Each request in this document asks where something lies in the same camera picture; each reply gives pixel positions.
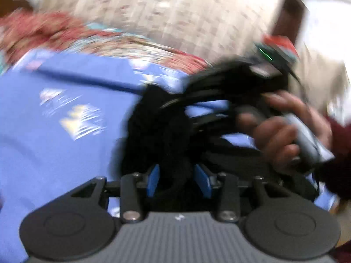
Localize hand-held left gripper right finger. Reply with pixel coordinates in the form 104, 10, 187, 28
193, 164, 292, 223

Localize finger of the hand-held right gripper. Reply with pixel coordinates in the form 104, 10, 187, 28
185, 107, 243, 136
158, 86, 236, 111

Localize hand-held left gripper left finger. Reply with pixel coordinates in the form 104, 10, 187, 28
71, 164, 161, 224

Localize blue printed bed sheet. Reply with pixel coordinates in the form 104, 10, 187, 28
0, 49, 342, 263

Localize black pants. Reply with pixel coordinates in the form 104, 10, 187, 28
120, 84, 320, 201

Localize red floral blanket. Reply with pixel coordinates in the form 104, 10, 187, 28
0, 10, 216, 75

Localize person's right forearm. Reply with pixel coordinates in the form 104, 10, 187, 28
313, 115, 351, 202

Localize person's right hand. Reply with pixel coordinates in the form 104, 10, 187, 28
236, 90, 333, 174

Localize beige striped cloth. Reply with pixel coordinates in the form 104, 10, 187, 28
38, 0, 292, 61

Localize brown wooden headboard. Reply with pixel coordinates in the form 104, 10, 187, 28
270, 0, 306, 48

